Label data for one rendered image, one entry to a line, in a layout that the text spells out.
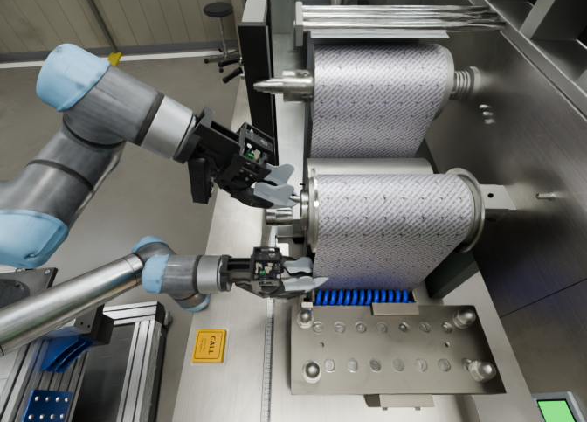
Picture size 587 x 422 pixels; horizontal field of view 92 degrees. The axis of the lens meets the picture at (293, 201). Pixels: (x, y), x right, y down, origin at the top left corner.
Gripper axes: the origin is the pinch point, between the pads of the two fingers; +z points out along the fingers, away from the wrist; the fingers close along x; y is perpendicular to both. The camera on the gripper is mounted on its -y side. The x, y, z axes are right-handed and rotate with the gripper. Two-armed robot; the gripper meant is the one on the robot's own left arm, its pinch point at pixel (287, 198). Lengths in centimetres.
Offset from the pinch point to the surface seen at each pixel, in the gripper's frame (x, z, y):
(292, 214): 1.2, 4.8, -4.7
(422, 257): -8.4, 22.6, 10.5
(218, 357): -20.7, 8.5, -35.9
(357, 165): 10.2, 12.3, 7.5
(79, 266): 42, -23, -181
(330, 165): 10.2, 8.0, 4.0
